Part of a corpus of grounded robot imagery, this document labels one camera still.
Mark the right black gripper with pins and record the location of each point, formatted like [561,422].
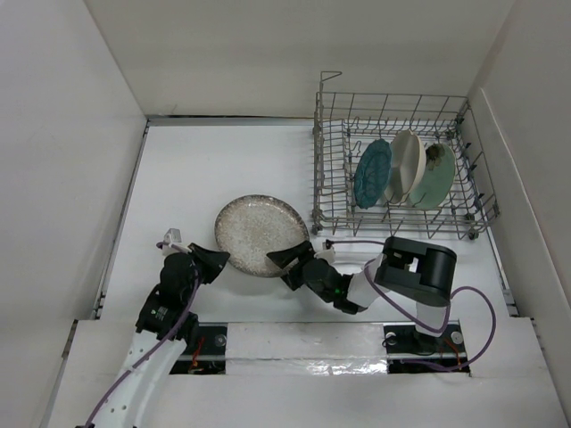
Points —
[284,257]

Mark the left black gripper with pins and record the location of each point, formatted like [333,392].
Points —
[212,260]

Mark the speckled brown round plate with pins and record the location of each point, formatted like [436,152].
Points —
[251,226]

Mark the teal scalloped plate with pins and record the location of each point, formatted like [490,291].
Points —
[373,174]

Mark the cream lobed plate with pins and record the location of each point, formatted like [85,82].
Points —
[407,167]

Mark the light green flower plate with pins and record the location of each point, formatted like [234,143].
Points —
[437,180]

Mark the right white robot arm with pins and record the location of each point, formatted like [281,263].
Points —
[415,278]

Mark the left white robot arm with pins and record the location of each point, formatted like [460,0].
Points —
[165,327]

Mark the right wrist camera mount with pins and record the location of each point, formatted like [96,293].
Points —
[327,252]

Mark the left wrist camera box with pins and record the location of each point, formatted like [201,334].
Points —
[172,237]

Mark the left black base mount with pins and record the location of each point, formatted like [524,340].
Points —
[207,355]

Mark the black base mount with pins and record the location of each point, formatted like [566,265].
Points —
[408,350]
[207,355]

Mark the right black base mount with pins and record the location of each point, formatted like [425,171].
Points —
[408,350]

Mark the grey wire dish rack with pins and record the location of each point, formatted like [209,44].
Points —
[346,122]

